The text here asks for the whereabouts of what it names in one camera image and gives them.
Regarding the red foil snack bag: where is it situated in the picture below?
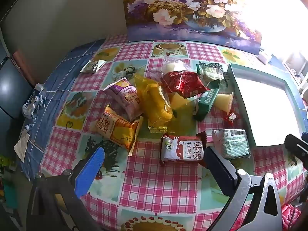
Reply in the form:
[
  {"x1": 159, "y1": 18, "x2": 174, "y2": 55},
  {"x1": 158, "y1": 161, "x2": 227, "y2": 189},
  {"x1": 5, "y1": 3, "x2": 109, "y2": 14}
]
[{"x1": 160, "y1": 70, "x2": 209, "y2": 99}]

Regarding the white paper scrap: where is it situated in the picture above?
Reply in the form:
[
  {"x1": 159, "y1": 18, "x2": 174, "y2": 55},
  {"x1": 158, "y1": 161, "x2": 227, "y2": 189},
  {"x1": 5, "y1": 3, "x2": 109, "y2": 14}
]
[{"x1": 14, "y1": 129, "x2": 30, "y2": 162}]

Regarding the checkered fruit tablecloth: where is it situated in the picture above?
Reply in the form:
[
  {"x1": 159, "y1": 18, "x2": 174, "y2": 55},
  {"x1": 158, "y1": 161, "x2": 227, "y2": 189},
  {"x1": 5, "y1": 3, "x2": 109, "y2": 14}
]
[{"x1": 40, "y1": 34, "x2": 306, "y2": 231}]

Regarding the white silver snack sachet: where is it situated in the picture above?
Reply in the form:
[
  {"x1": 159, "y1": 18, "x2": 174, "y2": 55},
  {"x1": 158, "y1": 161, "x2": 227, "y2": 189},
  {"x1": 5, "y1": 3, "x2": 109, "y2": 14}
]
[{"x1": 80, "y1": 59, "x2": 107, "y2": 74}]

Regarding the white power strip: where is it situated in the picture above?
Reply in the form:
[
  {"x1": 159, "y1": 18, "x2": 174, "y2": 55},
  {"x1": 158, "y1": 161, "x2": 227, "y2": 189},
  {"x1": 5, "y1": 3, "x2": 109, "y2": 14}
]
[{"x1": 257, "y1": 51, "x2": 272, "y2": 64}]

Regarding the crumpled blue white wrapper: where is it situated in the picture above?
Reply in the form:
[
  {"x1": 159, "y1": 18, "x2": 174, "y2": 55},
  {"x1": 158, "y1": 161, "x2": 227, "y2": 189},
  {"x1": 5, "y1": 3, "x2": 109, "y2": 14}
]
[{"x1": 21, "y1": 84, "x2": 46, "y2": 123}]

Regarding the small red milk candy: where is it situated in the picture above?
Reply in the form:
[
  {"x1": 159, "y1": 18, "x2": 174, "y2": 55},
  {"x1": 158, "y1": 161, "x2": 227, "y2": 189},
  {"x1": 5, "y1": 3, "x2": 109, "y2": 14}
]
[{"x1": 224, "y1": 111, "x2": 238, "y2": 124}]

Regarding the dark television screen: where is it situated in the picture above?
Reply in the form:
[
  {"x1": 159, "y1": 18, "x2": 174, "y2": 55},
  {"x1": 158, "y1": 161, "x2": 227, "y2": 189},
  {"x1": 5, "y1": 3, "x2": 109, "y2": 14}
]
[{"x1": 0, "y1": 57, "x2": 32, "y2": 157}]

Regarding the clear green pastry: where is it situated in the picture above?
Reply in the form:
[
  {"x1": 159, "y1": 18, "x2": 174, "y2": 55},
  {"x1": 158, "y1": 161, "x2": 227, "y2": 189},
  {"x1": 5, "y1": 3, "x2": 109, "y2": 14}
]
[{"x1": 196, "y1": 61, "x2": 229, "y2": 89}]

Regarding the teal rimmed white tray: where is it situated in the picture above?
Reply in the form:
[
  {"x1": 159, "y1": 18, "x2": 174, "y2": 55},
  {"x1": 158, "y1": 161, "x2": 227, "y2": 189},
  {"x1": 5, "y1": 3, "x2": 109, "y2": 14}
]
[{"x1": 228, "y1": 64, "x2": 306, "y2": 148}]

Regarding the blue quilted cloth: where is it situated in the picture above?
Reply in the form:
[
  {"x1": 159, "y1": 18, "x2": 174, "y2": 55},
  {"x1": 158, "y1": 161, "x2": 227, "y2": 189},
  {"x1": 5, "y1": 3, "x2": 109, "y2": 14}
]
[{"x1": 19, "y1": 39, "x2": 105, "y2": 181}]

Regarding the dark green biscuit pack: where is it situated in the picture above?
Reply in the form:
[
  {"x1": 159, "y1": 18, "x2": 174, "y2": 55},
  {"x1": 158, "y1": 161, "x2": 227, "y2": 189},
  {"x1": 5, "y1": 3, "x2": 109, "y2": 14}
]
[{"x1": 193, "y1": 80, "x2": 220, "y2": 121}]

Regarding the green white patterned snack pack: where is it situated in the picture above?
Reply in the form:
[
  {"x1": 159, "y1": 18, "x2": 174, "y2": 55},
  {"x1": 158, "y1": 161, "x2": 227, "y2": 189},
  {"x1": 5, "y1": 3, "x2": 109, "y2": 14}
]
[{"x1": 212, "y1": 129, "x2": 251, "y2": 160}]

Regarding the flower painting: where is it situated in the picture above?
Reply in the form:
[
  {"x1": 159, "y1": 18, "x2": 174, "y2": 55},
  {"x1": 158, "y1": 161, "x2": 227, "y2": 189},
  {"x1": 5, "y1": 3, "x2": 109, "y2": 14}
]
[{"x1": 123, "y1": 0, "x2": 262, "y2": 55}]

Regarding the white shelf unit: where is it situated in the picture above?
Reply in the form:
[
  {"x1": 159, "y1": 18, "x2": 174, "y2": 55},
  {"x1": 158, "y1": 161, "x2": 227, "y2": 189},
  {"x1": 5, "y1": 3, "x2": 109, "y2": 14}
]
[{"x1": 285, "y1": 52, "x2": 307, "y2": 93}]

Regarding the red white milk biscuit pack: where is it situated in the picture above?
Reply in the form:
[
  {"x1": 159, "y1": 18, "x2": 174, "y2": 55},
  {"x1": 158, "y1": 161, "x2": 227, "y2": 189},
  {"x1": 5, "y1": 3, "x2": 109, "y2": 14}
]
[{"x1": 160, "y1": 132, "x2": 207, "y2": 166}]

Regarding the yellow jelly cup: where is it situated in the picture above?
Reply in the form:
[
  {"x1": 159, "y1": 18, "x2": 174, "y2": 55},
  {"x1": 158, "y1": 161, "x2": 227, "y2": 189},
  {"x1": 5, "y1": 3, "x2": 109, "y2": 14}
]
[{"x1": 213, "y1": 93, "x2": 234, "y2": 115}]

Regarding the yellow soft bread bag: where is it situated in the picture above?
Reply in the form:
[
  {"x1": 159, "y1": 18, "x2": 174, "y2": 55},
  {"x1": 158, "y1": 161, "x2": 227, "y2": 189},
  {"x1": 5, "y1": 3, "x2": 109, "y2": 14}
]
[{"x1": 134, "y1": 74, "x2": 173, "y2": 134}]

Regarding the clear white pastry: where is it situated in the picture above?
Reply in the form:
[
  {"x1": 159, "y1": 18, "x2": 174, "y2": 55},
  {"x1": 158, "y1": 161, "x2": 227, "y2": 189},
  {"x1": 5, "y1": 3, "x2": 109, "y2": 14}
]
[{"x1": 145, "y1": 56, "x2": 193, "y2": 81}]

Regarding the orange swiss roll pack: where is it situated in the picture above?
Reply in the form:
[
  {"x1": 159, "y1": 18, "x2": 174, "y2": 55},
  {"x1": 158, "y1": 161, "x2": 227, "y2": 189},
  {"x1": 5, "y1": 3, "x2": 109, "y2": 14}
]
[{"x1": 90, "y1": 105, "x2": 144, "y2": 157}]

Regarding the purple swiss roll pack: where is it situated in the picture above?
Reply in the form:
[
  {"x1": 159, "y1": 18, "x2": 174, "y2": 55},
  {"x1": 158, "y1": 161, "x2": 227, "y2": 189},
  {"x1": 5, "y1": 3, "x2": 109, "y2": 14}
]
[{"x1": 103, "y1": 77, "x2": 142, "y2": 121}]

